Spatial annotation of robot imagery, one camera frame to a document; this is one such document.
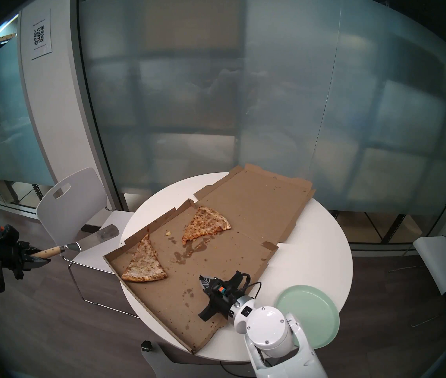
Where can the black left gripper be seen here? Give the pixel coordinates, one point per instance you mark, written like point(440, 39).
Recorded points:
point(6, 247)

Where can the white chair with black legs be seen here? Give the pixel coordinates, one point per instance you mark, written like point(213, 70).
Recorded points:
point(437, 263)

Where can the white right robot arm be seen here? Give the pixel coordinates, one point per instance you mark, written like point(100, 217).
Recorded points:
point(274, 326)

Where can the pale green plate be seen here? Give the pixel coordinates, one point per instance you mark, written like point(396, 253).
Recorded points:
point(313, 306)

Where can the cardboard pizza box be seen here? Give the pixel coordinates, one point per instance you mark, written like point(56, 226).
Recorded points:
point(246, 208)

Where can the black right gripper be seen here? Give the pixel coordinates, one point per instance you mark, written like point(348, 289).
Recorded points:
point(225, 298)

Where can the paper sign with QR code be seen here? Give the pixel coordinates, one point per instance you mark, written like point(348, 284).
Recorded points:
point(39, 36)

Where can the black knob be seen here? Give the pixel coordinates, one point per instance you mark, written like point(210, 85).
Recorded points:
point(146, 345)

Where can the browned pizza slice bitten tip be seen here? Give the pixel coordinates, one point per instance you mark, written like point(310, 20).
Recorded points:
point(207, 223)

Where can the pale cheese pizza slice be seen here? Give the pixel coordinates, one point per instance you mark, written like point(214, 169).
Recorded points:
point(144, 267)

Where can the wooden board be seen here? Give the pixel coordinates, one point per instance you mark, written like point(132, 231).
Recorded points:
point(4, 37)

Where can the black metal shelf upright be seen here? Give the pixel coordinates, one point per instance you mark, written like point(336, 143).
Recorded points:
point(393, 228)
point(37, 196)

